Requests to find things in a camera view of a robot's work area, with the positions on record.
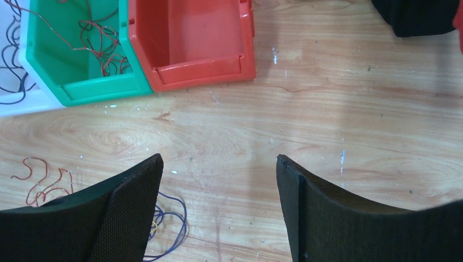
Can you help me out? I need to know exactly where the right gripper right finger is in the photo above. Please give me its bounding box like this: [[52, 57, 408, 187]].
[[276, 154, 462, 261]]

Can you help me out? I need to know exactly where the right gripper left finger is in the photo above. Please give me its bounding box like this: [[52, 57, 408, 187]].
[[1, 154, 164, 261]]

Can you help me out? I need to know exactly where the red thin cable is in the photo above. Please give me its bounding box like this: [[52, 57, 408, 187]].
[[3, 0, 132, 78], [10, 157, 75, 208]]

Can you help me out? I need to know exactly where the white plastic bin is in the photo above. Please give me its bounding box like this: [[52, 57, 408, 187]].
[[1, 1, 64, 117]]

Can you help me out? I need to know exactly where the green plastic bin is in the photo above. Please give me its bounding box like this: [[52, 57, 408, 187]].
[[22, 1, 152, 106]]

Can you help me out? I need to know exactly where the red plastic bin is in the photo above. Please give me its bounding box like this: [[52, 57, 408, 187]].
[[128, 0, 257, 92]]

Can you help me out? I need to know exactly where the black shirt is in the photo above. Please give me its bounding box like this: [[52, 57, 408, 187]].
[[371, 0, 460, 38]]

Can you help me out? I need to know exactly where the red shirt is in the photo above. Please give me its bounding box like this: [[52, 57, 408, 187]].
[[453, 0, 463, 52]]

